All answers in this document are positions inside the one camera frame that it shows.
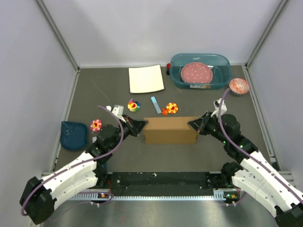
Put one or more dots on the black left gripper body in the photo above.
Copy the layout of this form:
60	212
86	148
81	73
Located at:
127	130

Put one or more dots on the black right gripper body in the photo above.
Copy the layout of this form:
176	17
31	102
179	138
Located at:
210	126

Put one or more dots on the brown cardboard box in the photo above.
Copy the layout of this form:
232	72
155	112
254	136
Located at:
169	130

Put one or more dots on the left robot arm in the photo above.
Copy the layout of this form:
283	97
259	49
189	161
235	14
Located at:
41	197

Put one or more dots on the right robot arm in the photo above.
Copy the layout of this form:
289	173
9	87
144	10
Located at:
251	172

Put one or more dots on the pink flower plush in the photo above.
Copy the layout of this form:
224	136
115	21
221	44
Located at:
96	125

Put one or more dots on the rainbow flower plush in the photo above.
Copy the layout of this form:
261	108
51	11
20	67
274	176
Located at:
133	106

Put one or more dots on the yellow orange sunflower plush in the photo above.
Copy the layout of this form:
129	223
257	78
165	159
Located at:
172	108

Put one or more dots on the blue highlighter marker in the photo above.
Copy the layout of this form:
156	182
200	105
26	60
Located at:
156	105

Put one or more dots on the orange maple leaf charm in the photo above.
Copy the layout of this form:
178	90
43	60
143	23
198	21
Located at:
165	111

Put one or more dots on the dark blue cloth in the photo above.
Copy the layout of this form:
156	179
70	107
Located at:
74	135

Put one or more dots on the red patterned bowl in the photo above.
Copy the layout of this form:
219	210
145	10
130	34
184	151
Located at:
239	86

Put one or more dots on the white square plate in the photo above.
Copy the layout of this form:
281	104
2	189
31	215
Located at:
145	79

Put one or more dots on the pink dotted plate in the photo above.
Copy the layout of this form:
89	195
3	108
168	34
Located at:
196	72

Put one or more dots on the teal plastic basin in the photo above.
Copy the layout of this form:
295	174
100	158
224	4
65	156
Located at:
220	66

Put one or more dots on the red capped small bottle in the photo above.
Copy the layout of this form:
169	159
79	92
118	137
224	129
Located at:
168	69

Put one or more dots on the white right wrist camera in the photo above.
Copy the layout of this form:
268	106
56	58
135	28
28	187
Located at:
219	108

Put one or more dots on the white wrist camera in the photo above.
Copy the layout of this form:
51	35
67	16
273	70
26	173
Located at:
118	111
219	108

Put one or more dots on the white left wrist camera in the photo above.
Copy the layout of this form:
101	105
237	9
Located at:
118	111

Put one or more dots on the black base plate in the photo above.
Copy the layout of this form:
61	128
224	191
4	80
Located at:
208	180

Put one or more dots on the aluminium frame post right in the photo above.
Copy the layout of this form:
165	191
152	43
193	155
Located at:
277	14

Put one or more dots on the aluminium frame post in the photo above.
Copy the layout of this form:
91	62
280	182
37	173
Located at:
277	14
55	30

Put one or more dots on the grey slotted cable duct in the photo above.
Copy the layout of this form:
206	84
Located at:
216	196

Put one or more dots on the aluminium frame post left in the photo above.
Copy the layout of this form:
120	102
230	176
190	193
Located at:
55	30

